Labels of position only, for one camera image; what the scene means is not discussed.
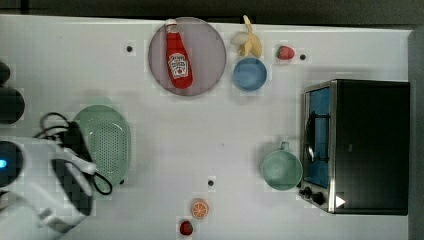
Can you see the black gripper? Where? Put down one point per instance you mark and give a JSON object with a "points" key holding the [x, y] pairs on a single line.
{"points": [[73, 139]]}

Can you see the green oval plastic strainer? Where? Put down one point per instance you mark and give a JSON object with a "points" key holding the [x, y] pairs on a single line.
{"points": [[107, 137]]}

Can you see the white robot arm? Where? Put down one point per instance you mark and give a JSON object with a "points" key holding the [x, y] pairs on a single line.
{"points": [[46, 185]]}

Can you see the small black pot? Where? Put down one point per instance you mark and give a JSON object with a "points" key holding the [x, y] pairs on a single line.
{"points": [[4, 73]]}

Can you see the red ketchup bottle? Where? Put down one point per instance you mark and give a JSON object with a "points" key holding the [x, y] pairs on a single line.
{"points": [[177, 59]]}

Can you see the small red toy fruit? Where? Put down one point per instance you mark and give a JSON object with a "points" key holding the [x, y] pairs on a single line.
{"points": [[186, 228]]}

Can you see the toy orange half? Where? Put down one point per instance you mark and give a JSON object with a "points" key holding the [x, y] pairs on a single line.
{"points": [[199, 208]]}

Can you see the grey round plate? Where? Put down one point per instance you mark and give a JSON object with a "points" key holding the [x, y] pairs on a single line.
{"points": [[206, 50]]}

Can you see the blue bowl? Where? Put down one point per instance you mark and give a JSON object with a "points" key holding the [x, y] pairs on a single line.
{"points": [[250, 74]]}

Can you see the peeled toy banana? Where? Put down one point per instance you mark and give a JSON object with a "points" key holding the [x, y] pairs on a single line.
{"points": [[247, 42]]}

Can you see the green mug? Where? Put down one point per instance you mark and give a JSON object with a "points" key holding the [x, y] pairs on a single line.
{"points": [[281, 169]]}

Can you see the toy strawberry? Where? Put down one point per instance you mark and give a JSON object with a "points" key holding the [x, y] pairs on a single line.
{"points": [[285, 53]]}

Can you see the black toaster oven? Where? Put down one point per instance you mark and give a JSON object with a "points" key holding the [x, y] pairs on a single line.
{"points": [[355, 147]]}

